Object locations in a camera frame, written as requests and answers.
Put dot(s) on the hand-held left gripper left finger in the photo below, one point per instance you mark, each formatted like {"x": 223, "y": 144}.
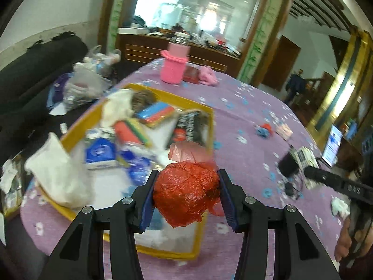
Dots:
{"x": 147, "y": 210}

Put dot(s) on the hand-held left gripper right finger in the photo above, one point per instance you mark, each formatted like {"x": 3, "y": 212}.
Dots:
{"x": 228, "y": 207}

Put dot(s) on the yellow shallow tray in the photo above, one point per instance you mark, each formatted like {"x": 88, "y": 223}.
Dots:
{"x": 174, "y": 239}

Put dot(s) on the red plastic bag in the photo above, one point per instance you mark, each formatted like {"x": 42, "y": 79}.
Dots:
{"x": 186, "y": 192}

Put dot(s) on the blue round-print packet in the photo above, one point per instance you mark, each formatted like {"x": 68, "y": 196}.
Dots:
{"x": 100, "y": 153}

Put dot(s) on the white soft cloth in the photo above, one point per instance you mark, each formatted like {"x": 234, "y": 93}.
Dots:
{"x": 118, "y": 106}

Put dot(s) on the person's right hand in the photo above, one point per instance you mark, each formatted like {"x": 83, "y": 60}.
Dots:
{"x": 343, "y": 242}

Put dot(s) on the white crumpled tissue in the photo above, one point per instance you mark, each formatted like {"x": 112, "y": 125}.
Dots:
{"x": 340, "y": 207}

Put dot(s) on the white patterned box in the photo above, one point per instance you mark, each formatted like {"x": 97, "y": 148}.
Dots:
{"x": 306, "y": 157}

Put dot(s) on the blue plastic wrapper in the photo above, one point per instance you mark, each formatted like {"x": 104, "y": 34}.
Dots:
{"x": 135, "y": 166}

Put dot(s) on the black small device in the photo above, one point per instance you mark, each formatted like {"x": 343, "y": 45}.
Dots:
{"x": 288, "y": 164}

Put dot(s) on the pink plastic bag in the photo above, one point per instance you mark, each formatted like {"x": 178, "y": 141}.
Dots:
{"x": 189, "y": 151}

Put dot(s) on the pink flat packet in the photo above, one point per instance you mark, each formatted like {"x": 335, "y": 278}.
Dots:
{"x": 284, "y": 130}

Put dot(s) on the red yellow green sponge pack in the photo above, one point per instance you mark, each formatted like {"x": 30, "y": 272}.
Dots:
{"x": 131, "y": 132}

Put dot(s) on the red blue small item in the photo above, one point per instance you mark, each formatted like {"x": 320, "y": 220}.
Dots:
{"x": 263, "y": 129}

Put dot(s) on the black printed packet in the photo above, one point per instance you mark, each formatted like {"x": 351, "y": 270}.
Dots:
{"x": 192, "y": 128}

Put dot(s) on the golden pillar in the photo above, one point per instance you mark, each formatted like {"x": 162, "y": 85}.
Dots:
{"x": 338, "y": 87}

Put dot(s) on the white plastic bag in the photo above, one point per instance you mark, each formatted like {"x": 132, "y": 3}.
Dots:
{"x": 58, "y": 175}

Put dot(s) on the blue orange sponge packet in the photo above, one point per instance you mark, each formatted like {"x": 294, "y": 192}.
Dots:
{"x": 157, "y": 113}

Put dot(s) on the purple floral tablecloth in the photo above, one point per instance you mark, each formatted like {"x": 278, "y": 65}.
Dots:
{"x": 247, "y": 108}

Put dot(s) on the brown knitted scrunchie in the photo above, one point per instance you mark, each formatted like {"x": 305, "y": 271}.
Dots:
{"x": 144, "y": 99}

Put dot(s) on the brown wooden door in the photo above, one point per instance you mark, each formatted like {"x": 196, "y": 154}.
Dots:
{"x": 284, "y": 61}

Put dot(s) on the pink fluffy cloth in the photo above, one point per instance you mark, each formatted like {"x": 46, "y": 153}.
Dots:
{"x": 208, "y": 75}

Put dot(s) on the red wallet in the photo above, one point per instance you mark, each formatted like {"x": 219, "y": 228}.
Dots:
{"x": 191, "y": 74}

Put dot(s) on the clear plastic bags pile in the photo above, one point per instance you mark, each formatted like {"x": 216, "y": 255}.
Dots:
{"x": 84, "y": 81}

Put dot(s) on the wooden cabinet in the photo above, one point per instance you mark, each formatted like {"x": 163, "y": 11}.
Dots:
{"x": 145, "y": 49}

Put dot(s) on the pile of assorted clutter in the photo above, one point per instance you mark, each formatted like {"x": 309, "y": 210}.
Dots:
{"x": 201, "y": 38}

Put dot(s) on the black sofa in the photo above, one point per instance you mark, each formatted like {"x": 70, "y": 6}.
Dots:
{"x": 32, "y": 70}

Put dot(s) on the green patterned wooden frame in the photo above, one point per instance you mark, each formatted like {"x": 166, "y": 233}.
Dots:
{"x": 262, "y": 35}

